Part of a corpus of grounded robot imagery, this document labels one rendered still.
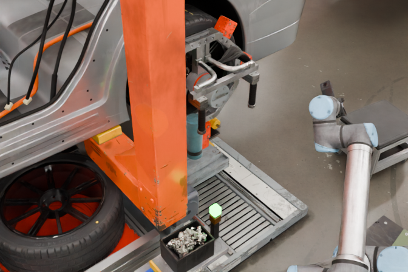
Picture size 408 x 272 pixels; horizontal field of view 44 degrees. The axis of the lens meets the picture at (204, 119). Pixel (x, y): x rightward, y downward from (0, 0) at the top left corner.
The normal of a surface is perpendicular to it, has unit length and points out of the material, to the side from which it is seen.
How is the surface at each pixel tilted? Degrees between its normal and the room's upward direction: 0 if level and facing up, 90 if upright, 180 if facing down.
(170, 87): 90
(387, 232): 0
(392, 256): 42
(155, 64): 90
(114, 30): 90
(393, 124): 0
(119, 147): 0
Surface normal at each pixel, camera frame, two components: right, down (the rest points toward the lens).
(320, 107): -0.46, -0.07
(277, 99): 0.01, -0.78
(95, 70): 0.64, 0.48
